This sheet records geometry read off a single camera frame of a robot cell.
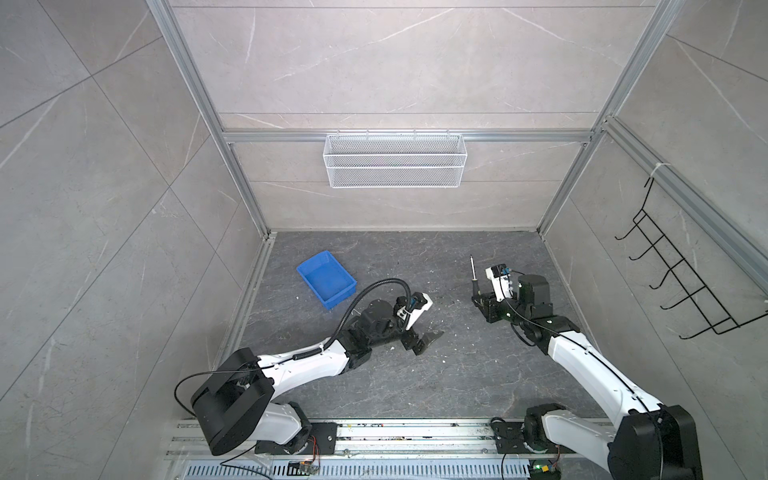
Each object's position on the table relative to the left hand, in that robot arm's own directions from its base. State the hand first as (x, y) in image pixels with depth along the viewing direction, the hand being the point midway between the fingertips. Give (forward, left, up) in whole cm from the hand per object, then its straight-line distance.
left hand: (431, 311), depth 77 cm
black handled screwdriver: (+8, -14, -1) cm, 16 cm away
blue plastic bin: (+25, +32, -20) cm, 45 cm away
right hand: (+7, -15, -4) cm, 17 cm away
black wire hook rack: (-12, -54, +16) cm, 58 cm away
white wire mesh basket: (+52, -7, +12) cm, 54 cm away
